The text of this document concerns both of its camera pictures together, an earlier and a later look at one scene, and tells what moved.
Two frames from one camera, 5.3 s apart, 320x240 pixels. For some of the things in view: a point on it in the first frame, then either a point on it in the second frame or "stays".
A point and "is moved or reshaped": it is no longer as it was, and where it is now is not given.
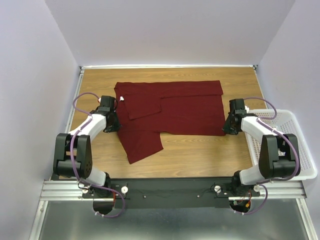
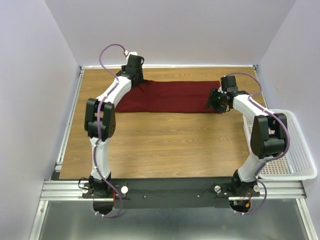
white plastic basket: (283, 122) stays
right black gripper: (227, 129) -> (214, 93)
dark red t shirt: (147, 109) is moved or reshaped
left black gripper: (116, 126) -> (140, 75)
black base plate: (174, 193) stays
